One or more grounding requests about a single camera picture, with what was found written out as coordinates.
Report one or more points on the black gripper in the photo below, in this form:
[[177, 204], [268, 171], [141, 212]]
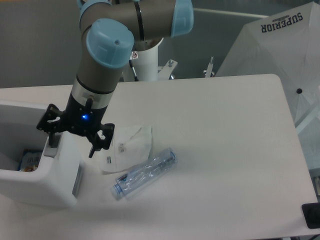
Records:
[[77, 120]]

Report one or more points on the white push-lid trash can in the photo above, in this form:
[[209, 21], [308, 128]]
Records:
[[56, 180]]

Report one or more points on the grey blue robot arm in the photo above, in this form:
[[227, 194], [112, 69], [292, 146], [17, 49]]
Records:
[[108, 32]]

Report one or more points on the snack packet inside can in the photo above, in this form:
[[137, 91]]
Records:
[[30, 160]]

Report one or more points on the white crumpled plastic bag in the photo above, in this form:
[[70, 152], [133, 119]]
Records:
[[130, 146]]

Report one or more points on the clear blue plastic bottle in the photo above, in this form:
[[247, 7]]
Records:
[[143, 174]]

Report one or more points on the white umbrella with lettering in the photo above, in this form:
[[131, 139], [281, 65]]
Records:
[[287, 45]]

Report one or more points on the black device at table edge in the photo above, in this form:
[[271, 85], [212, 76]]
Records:
[[311, 212]]

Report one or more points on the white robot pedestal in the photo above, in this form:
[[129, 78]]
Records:
[[145, 60]]

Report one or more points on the white metal base frame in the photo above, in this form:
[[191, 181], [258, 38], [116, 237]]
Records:
[[166, 72]]

